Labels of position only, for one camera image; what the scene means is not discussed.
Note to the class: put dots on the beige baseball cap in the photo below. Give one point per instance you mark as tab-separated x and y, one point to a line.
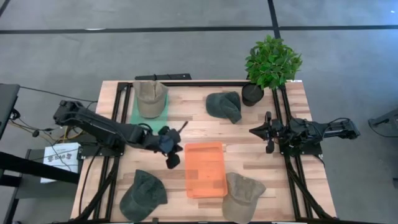
241	199
150	99

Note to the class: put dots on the white printed paper sheet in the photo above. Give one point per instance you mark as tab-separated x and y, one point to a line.
60	158

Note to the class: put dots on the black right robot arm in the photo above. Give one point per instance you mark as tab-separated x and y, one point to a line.
326	129

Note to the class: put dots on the black side desk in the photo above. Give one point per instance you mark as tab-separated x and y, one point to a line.
34	169

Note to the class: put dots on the orange plastic sheet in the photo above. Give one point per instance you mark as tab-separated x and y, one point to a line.
203	169

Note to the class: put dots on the dark green baseball cap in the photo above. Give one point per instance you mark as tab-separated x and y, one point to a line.
225	105
143	197

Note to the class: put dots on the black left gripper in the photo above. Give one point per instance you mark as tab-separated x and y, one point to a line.
168	140

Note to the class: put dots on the black plant pot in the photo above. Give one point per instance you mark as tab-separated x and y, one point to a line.
252	94

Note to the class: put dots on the green leafy artificial plant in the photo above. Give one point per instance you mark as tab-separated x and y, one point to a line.
272	62

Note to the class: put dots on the dark grey monitor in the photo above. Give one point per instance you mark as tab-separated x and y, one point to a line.
6	105

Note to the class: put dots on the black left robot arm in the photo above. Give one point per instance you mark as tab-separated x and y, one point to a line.
93	123

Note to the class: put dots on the black bar behind table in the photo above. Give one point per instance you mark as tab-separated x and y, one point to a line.
163	76

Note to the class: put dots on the green plastic sheet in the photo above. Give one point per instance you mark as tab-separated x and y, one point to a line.
155	123

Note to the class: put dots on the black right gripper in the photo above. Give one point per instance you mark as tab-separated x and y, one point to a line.
267	130

